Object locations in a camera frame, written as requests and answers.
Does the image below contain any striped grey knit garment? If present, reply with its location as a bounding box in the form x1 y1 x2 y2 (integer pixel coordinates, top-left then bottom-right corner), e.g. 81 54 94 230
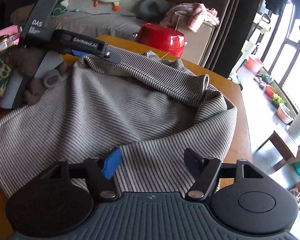
0 48 237 196

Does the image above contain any pink clothes pile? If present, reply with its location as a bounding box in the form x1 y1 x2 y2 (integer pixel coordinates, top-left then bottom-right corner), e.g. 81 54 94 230
160 3 219 33

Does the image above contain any left hand brown glove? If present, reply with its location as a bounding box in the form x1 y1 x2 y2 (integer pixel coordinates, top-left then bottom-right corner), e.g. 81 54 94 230
4 48 66 109

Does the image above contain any glass jar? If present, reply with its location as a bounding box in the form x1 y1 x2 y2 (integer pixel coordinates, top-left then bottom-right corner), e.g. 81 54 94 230
0 35 13 53

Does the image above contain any grey sofa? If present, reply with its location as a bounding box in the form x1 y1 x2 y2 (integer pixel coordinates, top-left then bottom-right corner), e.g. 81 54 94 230
11 0 176 41

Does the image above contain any grey neck pillow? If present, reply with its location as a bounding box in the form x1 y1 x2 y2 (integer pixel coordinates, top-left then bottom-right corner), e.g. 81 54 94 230
136 0 175 22

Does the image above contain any small wooden stool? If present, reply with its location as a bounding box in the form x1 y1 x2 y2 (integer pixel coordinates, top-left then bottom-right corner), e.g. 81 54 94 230
256 128 298 171

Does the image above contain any beige laundry box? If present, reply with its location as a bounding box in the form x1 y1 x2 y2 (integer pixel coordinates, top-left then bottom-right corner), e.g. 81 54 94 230
175 16 215 65

